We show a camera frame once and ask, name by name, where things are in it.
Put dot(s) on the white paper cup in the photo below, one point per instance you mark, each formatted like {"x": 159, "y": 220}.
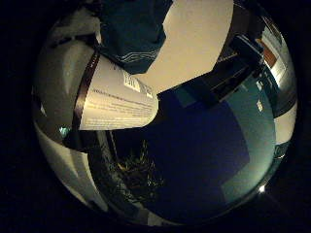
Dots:
{"x": 113, "y": 103}

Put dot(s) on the teal cloth with white stripes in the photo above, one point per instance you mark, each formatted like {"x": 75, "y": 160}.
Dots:
{"x": 132, "y": 35}

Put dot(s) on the dark blue floor mat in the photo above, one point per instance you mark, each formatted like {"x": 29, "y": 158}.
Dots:
{"x": 194, "y": 152}

